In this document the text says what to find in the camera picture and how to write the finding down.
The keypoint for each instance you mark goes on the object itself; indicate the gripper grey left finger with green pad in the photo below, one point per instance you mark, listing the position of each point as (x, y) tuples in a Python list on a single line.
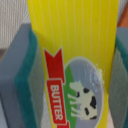
[(21, 81)]

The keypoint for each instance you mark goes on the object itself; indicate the gripper grey right finger with green pad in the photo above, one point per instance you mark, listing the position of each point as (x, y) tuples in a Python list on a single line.
[(118, 93)]

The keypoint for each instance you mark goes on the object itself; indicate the yellow butter box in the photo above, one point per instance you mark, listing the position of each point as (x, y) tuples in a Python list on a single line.
[(76, 85)]

